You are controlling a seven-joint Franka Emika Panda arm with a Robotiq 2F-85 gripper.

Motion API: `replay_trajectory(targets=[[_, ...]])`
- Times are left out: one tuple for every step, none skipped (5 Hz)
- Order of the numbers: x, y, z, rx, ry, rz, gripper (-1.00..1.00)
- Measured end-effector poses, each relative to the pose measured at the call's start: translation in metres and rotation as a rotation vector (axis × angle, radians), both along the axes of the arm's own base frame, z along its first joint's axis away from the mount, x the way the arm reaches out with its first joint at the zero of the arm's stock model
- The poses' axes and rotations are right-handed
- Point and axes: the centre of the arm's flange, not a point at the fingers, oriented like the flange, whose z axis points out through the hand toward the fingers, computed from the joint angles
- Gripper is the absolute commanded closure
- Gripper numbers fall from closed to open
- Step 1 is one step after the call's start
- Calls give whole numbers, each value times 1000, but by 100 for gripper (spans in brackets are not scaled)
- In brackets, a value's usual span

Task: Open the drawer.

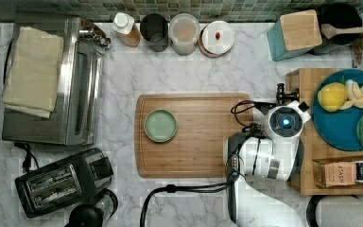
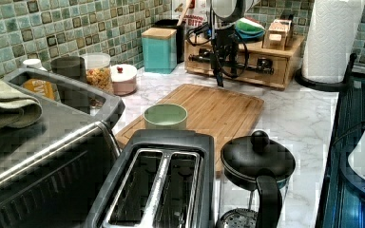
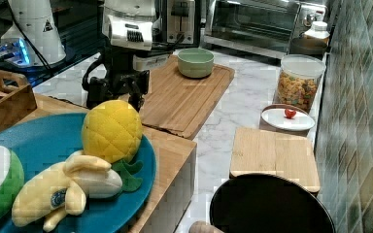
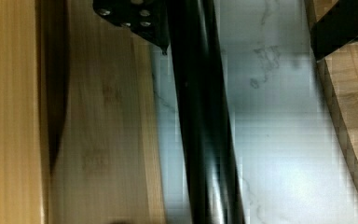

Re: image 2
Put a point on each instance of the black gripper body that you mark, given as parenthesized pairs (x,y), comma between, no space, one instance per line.
(225,43)

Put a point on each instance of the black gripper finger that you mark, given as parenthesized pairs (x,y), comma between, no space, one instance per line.
(216,71)
(233,60)

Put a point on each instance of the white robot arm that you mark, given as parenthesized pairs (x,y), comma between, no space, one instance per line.
(225,13)

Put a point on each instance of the wooden box on drawer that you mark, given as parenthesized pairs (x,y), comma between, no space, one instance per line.
(279,35)

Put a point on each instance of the stacked colourful plates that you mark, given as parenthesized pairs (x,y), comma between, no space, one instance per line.
(249,29)

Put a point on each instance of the cinnamon cereal box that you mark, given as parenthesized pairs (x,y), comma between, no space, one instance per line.
(196,14)

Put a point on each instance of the bamboo cutting board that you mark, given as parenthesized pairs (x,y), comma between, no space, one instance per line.
(221,113)

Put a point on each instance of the teal canister with wooden lid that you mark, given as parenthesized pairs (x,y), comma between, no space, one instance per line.
(160,51)

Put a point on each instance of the black paper towel holder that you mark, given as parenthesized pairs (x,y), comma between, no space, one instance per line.
(328,87)

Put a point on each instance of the green ceramic bowl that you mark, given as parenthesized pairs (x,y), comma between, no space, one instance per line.
(165,116)

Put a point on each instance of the pink lidded canister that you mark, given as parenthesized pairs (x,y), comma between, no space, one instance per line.
(123,79)

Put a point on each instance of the paper towel roll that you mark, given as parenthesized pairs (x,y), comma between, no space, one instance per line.
(330,39)

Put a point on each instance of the black french press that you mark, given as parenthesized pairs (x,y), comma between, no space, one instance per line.
(254,180)

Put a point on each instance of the glass jar with snacks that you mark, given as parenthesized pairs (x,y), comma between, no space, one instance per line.
(98,72)

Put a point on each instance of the black two-slot toaster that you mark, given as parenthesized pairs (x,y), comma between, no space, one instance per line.
(163,179)

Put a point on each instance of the dark grey cup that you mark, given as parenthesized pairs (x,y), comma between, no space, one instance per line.
(70,66)

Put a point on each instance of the orange packet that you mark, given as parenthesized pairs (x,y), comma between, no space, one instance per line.
(40,87)

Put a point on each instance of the white bottle with cap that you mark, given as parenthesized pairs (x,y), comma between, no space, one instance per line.
(33,63)

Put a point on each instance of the grey toaster oven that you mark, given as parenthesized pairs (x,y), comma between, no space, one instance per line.
(52,170)

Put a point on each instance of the folded green towel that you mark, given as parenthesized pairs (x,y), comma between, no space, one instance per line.
(17,109)

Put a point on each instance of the black drawer handle bar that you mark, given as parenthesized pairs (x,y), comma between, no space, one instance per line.
(262,65)

